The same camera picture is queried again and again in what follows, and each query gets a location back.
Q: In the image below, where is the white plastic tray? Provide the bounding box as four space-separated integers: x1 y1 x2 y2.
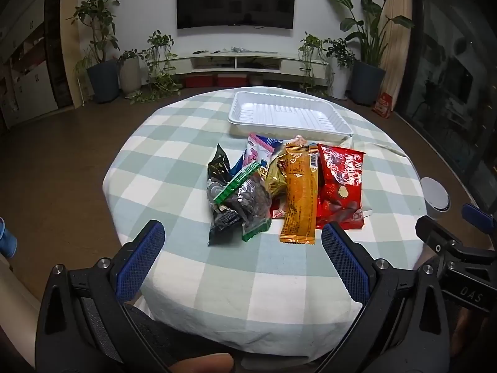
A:
227 91 355 144

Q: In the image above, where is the small trailing vine plant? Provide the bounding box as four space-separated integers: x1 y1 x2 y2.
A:
298 33 331 94

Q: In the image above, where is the small red snack packet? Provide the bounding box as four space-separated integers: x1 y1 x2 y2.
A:
270 198 287 220

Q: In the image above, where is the red storage box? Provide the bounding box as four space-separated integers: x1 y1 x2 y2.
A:
184 74 214 88
216 73 249 88

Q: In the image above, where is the black snack packet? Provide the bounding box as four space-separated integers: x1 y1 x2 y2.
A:
207 144 244 246

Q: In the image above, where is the white television cabinet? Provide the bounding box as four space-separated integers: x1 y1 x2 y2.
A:
153 48 331 87

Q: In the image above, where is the glass sliding door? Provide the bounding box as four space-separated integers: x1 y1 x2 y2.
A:
396 0 497 212

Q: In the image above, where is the white storage cabinet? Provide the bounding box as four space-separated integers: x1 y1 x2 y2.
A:
0 0 75 127

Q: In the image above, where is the red carton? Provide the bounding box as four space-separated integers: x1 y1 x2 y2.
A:
372 92 393 119

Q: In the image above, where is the potted plant beige pot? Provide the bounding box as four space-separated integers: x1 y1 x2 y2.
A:
117 48 143 96

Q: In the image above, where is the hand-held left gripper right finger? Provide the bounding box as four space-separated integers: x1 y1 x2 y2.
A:
321 221 453 373

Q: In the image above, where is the bushy plant white pot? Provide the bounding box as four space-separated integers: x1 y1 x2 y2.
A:
324 38 356 100

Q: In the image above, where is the gold snack packet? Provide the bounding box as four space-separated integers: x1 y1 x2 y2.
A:
265 154 290 200

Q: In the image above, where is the large-leaf plant blue pot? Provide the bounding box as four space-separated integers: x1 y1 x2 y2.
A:
320 0 416 106

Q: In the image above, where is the wall-mounted television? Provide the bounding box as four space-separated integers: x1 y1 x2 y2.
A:
176 0 296 30

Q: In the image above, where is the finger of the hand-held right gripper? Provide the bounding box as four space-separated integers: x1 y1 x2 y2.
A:
461 203 497 238
415 215 473 277

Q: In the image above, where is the blue object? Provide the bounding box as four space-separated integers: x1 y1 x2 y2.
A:
0 218 18 259

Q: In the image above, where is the beige curtain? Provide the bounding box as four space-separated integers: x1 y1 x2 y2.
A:
382 0 413 102

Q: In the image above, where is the pink snack packet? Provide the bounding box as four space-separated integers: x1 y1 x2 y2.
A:
246 133 276 172

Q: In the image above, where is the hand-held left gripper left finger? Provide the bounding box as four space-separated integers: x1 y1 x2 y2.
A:
35 219 167 373

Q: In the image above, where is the large red snack packet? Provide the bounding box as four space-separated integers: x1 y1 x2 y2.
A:
316 143 367 231

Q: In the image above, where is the tall potted tree grey pot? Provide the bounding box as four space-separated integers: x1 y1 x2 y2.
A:
67 0 121 104

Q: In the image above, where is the trailing pothos plant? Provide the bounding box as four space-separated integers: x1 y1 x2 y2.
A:
129 30 184 105

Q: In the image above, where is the green-edged clear snack packet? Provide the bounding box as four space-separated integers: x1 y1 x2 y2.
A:
212 162 272 243

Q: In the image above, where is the orange snack packet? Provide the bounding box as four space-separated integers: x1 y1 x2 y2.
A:
279 143 321 245

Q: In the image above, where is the checked tablecloth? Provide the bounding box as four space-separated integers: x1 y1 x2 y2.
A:
103 85 426 358

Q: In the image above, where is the dark blue cake packet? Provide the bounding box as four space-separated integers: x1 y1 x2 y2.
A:
257 135 289 152

